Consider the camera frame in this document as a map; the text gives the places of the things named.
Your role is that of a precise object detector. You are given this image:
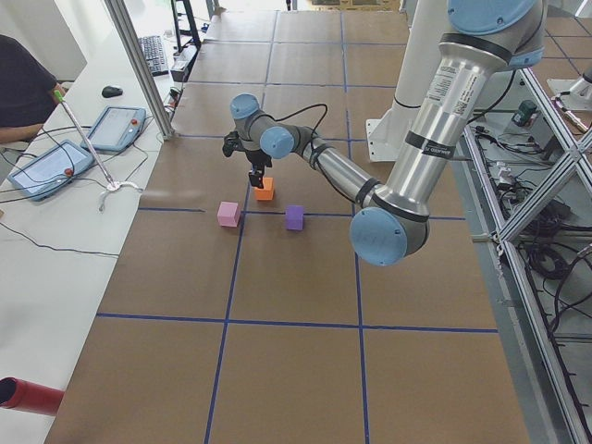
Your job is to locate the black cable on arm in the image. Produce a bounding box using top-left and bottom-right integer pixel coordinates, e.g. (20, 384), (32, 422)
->
(267, 103), (330, 140)

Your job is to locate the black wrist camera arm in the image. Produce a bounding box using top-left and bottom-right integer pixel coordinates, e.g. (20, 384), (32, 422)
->
(222, 130), (244, 157)

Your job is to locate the near blue teach pendant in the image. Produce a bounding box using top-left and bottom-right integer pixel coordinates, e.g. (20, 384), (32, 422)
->
(7, 140), (93, 201)

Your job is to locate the seated person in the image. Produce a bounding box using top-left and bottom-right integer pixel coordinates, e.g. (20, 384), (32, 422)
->
(1, 35), (66, 143)

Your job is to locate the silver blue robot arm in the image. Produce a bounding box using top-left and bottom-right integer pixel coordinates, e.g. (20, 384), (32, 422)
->
(222, 1), (548, 266)

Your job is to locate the aluminium side frame rail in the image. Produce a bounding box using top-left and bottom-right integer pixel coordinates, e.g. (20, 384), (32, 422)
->
(452, 64), (592, 444)

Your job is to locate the aluminium frame post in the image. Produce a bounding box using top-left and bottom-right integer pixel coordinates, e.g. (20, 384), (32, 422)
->
(105, 0), (175, 141)

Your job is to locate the blue teach pendant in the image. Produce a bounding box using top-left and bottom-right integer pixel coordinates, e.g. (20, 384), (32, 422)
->
(7, 140), (93, 201)
(87, 106), (147, 153)

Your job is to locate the orange foam block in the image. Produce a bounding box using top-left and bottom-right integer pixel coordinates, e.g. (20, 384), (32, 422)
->
(253, 177), (275, 202)

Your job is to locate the green power supply box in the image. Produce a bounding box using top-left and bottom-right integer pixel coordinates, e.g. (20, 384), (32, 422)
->
(512, 99), (537, 127)

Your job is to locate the black keyboard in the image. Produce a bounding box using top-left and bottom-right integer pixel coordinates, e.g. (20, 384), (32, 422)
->
(138, 35), (169, 77)

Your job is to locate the pink metal grabber stick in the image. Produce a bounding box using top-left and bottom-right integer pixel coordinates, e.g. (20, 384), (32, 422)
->
(52, 87), (143, 213)

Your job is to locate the dark purple foam block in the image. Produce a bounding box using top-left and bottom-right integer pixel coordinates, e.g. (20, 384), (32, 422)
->
(285, 205), (304, 231)

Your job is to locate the far blue teach pendant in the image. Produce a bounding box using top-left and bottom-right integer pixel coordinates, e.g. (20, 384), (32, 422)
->
(87, 106), (147, 153)

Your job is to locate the light pink foam block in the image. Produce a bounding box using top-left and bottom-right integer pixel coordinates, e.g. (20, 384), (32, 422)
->
(216, 201), (241, 228)

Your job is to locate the red cylinder bottle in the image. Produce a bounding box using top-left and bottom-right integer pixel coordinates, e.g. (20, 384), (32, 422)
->
(1, 376), (65, 416)

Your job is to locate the white pedestal column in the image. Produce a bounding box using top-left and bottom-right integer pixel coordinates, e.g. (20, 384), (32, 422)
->
(366, 0), (450, 162)

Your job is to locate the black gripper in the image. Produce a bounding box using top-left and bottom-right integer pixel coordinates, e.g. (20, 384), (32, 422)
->
(245, 150), (272, 189)

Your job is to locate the black computer mouse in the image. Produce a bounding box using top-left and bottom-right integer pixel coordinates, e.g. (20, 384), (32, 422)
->
(101, 85), (123, 98)

